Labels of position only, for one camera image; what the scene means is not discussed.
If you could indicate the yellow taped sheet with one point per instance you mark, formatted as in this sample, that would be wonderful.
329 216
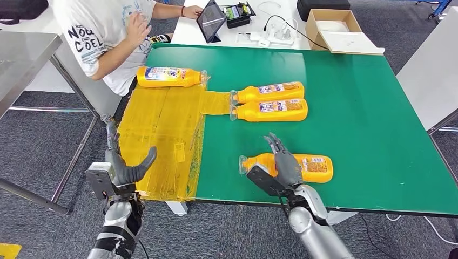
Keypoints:
161 125

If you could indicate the white table foot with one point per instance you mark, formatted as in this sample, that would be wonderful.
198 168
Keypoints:
176 208
338 217

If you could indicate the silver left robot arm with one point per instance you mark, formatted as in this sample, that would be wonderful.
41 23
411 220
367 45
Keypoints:
114 221

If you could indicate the blue metal frame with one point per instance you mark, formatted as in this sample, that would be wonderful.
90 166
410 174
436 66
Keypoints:
440 6

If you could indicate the white charger adapter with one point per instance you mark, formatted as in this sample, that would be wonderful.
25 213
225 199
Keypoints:
263 43

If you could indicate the black label printer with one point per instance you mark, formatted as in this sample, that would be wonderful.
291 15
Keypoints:
238 14

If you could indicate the person's left hand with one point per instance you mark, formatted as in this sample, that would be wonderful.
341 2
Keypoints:
193 11

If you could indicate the steel table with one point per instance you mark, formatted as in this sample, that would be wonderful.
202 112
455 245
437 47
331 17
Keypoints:
25 60

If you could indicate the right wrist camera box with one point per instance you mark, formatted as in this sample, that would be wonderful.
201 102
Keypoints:
264 180

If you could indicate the cardboard box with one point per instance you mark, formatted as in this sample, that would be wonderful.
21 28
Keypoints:
325 38

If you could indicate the person's right hand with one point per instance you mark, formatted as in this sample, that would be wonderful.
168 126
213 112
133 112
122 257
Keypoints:
137 28

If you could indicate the black bag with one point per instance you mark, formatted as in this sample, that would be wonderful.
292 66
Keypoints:
21 8

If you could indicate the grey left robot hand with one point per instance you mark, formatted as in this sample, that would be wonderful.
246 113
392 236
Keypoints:
125 173

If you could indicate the black tablet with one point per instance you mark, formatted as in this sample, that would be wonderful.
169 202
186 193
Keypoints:
211 19

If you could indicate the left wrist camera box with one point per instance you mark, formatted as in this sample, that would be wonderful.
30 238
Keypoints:
100 180

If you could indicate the person's left forearm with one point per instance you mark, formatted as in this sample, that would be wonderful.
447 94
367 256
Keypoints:
166 11

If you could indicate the person's right forearm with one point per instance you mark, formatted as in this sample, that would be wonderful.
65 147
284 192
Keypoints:
112 59

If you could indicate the white power strip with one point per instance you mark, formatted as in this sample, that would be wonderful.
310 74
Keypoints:
276 37

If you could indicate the white desk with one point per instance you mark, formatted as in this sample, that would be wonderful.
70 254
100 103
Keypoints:
46 25

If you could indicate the white side table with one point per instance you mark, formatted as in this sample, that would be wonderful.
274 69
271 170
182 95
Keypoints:
429 71

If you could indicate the yellow floor tape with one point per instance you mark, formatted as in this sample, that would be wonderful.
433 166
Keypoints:
9 252

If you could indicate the white foam insert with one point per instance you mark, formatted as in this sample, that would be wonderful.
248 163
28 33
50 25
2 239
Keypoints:
332 25

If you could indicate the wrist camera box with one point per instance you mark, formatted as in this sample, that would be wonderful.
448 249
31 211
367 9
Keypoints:
100 180
264 180

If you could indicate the orange detergent bottle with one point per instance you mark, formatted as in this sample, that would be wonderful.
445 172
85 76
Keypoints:
250 94
168 77
250 112
318 169

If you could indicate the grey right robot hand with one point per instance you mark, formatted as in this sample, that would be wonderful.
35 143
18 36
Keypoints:
288 168

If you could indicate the black case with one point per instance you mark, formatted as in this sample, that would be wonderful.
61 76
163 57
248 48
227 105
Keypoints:
322 8

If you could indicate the person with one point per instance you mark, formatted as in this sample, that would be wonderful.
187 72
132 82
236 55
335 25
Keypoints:
93 28

